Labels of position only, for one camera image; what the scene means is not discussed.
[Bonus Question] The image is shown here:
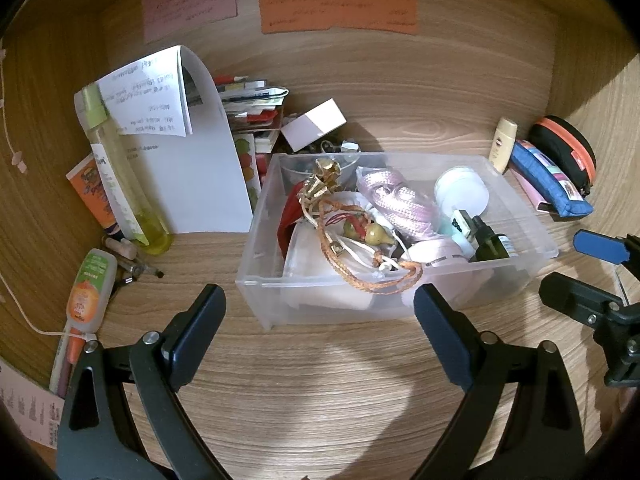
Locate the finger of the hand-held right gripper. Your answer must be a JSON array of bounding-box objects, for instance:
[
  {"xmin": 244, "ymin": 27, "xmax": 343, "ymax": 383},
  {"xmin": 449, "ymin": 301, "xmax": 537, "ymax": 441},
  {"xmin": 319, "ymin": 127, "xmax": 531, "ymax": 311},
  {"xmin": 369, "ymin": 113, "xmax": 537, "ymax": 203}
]
[
  {"xmin": 539, "ymin": 272, "xmax": 628, "ymax": 331},
  {"xmin": 574, "ymin": 229, "xmax": 640, "ymax": 278}
]

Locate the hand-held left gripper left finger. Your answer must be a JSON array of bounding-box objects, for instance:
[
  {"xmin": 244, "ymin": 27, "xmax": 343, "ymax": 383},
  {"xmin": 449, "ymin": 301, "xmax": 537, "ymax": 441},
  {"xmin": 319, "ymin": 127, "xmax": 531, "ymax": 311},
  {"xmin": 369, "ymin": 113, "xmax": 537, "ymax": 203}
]
[{"xmin": 55, "ymin": 284, "xmax": 233, "ymax": 480}]

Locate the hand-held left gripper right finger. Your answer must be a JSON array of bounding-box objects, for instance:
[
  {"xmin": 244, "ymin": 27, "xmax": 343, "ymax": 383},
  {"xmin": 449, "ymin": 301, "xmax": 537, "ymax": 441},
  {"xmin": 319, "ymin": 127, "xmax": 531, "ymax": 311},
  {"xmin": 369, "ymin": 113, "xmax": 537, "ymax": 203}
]
[{"xmin": 412, "ymin": 284, "xmax": 586, "ymax": 480}]

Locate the small dark glass bottle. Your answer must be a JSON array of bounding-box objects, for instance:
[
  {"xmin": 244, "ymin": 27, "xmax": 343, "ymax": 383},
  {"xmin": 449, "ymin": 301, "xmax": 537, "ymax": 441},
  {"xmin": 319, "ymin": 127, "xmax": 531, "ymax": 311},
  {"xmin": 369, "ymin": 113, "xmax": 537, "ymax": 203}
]
[{"xmin": 469, "ymin": 215, "xmax": 516, "ymax": 262}]

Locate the clear plastic storage box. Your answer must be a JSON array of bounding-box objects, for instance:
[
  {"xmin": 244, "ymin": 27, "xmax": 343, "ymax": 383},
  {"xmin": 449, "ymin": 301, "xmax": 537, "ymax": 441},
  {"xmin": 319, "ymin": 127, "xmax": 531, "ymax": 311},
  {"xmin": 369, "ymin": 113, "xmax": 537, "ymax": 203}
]
[{"xmin": 235, "ymin": 151, "xmax": 560, "ymax": 331}]

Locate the pink braided cord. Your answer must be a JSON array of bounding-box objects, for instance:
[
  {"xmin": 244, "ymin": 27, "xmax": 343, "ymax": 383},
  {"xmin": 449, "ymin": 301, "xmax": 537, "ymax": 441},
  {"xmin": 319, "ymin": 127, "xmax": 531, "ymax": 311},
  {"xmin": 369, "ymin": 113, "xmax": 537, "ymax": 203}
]
[{"xmin": 356, "ymin": 167, "xmax": 441, "ymax": 241}]

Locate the red cloth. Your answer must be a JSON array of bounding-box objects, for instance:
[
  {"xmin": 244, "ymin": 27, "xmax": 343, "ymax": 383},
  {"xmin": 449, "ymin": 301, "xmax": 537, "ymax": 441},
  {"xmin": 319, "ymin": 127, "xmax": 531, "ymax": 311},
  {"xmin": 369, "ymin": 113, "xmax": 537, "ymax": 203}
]
[{"xmin": 278, "ymin": 180, "xmax": 307, "ymax": 261}]

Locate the wooden desktop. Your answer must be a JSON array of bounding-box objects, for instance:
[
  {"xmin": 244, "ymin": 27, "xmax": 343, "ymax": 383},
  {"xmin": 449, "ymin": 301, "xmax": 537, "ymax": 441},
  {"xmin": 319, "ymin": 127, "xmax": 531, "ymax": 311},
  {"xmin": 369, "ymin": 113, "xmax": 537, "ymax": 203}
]
[{"xmin": 0, "ymin": 105, "xmax": 640, "ymax": 480}]

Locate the pink round case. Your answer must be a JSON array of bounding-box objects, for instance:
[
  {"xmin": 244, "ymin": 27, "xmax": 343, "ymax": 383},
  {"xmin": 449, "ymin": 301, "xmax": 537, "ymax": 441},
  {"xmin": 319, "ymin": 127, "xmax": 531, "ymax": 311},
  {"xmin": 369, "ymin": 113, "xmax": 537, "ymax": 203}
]
[{"xmin": 410, "ymin": 237, "xmax": 471, "ymax": 266}]

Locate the black metal clip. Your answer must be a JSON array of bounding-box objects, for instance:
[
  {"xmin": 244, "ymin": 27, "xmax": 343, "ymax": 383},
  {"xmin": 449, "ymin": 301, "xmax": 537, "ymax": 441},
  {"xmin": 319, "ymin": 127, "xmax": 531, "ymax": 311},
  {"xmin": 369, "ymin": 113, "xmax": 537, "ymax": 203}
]
[{"xmin": 112, "ymin": 255, "xmax": 166, "ymax": 291}]

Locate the blue pencil case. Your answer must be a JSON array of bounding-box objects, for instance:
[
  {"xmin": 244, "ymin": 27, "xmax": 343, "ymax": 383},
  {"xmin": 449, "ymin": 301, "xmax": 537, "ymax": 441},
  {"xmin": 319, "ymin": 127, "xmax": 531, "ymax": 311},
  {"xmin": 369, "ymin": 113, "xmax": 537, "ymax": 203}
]
[{"xmin": 511, "ymin": 140, "xmax": 595, "ymax": 218}]

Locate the small beige eraser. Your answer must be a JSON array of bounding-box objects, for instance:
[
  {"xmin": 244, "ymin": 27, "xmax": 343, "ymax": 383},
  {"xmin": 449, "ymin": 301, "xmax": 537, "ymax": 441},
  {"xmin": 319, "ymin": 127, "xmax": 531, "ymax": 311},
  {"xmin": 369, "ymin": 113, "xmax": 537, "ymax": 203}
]
[{"xmin": 105, "ymin": 237, "xmax": 137, "ymax": 259}]

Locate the orange label glue bottle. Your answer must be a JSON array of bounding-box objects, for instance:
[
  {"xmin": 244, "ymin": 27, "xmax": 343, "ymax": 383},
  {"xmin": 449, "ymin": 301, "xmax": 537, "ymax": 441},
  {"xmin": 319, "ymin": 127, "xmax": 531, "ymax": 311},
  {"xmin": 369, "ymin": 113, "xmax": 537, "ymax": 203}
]
[{"xmin": 65, "ymin": 249, "xmax": 118, "ymax": 333}]

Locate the black orange round case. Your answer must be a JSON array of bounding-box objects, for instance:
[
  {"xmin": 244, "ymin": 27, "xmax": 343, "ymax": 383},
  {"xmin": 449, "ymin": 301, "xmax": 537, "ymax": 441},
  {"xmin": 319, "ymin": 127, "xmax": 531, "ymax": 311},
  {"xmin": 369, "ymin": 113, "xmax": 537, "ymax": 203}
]
[{"xmin": 528, "ymin": 116, "xmax": 597, "ymax": 196}]

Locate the green yellow gourd charm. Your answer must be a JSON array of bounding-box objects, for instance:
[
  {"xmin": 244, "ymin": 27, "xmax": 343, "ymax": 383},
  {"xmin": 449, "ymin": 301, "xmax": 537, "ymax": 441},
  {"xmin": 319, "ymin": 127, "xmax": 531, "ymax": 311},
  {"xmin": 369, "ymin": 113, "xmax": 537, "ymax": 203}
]
[{"xmin": 342, "ymin": 215, "xmax": 393, "ymax": 248}]

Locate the orange marker pen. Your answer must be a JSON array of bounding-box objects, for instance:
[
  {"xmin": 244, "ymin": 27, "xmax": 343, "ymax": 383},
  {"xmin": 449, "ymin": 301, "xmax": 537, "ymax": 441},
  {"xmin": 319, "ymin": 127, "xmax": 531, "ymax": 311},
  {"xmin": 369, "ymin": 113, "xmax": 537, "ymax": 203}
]
[{"xmin": 50, "ymin": 332, "xmax": 87, "ymax": 396}]

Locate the cream lotion bottle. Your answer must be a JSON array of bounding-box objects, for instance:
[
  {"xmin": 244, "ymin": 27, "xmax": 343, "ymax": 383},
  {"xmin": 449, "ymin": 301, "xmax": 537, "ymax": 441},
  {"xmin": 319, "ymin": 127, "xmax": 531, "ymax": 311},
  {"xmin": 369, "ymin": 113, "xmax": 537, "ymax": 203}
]
[{"xmin": 491, "ymin": 117, "xmax": 519, "ymax": 175}]

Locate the white round container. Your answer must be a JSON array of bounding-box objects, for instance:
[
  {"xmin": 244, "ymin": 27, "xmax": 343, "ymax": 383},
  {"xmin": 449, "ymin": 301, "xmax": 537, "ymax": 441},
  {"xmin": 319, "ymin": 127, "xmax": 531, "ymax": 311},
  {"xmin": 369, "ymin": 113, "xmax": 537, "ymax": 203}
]
[{"xmin": 434, "ymin": 167, "xmax": 488, "ymax": 218}]

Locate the white folded paper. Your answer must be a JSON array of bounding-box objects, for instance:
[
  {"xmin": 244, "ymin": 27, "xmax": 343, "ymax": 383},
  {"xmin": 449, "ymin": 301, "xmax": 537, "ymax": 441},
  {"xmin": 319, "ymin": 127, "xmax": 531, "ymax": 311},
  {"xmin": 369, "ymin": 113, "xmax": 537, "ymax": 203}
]
[{"xmin": 75, "ymin": 45, "xmax": 255, "ymax": 235}]

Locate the green spray bottle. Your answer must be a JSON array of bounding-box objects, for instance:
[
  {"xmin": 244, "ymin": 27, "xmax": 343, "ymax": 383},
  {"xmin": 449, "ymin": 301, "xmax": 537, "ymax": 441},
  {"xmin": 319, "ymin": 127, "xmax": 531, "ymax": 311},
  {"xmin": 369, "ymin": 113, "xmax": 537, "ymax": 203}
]
[{"xmin": 80, "ymin": 82, "xmax": 173, "ymax": 255}]

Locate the fruit sticker sheet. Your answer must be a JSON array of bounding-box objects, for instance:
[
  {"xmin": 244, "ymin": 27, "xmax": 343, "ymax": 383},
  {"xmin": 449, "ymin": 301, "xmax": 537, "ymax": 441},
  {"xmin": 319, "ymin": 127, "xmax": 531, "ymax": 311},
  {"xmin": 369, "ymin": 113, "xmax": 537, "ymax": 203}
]
[{"xmin": 232, "ymin": 132, "xmax": 266, "ymax": 208}]

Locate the orange tube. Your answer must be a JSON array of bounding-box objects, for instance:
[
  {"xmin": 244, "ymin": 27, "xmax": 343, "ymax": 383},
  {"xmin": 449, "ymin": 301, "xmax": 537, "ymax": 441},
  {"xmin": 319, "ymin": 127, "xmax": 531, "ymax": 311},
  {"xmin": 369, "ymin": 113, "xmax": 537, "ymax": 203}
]
[{"xmin": 66, "ymin": 152, "xmax": 123, "ymax": 241}]

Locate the white printed receipt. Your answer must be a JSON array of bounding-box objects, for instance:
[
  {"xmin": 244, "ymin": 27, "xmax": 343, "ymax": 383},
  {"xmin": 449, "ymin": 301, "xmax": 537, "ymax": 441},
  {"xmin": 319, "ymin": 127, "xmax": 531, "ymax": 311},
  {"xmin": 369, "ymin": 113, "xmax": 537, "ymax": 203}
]
[{"xmin": 0, "ymin": 360, "xmax": 66, "ymax": 448}]

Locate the clear plastic bowl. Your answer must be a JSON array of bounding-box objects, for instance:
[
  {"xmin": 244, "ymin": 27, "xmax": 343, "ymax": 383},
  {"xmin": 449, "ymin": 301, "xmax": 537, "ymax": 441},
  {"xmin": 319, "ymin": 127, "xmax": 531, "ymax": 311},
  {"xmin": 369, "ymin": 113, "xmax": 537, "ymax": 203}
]
[{"xmin": 279, "ymin": 152, "xmax": 362, "ymax": 188}]

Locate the silver metal trinket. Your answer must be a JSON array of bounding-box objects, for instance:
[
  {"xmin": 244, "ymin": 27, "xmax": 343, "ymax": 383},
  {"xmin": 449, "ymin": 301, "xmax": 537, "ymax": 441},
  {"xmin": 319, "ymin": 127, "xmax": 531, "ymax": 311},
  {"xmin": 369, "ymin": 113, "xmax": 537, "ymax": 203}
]
[{"xmin": 310, "ymin": 137, "xmax": 362, "ymax": 157}]

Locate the stack of booklets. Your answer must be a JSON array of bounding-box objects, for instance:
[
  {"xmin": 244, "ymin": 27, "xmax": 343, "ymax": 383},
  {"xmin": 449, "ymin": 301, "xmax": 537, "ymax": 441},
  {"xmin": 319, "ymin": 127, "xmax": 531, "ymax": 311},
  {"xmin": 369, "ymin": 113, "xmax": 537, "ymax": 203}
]
[{"xmin": 212, "ymin": 74, "xmax": 291, "ymax": 153}]

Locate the small white cardboard box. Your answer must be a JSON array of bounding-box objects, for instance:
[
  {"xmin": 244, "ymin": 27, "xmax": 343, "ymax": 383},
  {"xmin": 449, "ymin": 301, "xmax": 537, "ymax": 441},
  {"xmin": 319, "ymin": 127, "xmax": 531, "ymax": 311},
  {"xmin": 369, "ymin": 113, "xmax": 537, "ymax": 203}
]
[{"xmin": 280, "ymin": 99, "xmax": 347, "ymax": 153}]

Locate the pink paper note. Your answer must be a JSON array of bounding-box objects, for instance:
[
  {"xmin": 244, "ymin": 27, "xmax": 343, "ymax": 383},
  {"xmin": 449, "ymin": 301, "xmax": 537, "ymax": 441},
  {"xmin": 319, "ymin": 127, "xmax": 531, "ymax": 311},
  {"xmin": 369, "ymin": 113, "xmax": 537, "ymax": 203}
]
[{"xmin": 141, "ymin": 0, "xmax": 238, "ymax": 45}]

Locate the orange paper note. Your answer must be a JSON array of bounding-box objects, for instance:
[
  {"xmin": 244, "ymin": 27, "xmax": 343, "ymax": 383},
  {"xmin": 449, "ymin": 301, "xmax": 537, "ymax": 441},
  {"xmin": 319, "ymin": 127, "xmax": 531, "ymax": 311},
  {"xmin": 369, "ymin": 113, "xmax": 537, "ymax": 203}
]
[{"xmin": 258, "ymin": 0, "xmax": 420, "ymax": 36}]

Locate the white drawstring pouch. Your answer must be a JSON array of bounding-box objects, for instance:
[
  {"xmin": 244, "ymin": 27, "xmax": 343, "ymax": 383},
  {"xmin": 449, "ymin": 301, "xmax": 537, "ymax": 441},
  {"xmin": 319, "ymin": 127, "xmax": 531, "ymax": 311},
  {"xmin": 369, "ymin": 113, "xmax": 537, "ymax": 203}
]
[{"xmin": 282, "ymin": 191, "xmax": 407, "ymax": 311}]

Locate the white cord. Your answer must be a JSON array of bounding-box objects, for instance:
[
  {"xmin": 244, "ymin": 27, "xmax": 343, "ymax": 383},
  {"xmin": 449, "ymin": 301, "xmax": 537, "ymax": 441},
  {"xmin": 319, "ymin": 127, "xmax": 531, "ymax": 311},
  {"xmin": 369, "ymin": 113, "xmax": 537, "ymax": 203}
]
[{"xmin": 0, "ymin": 47, "xmax": 96, "ymax": 343}]

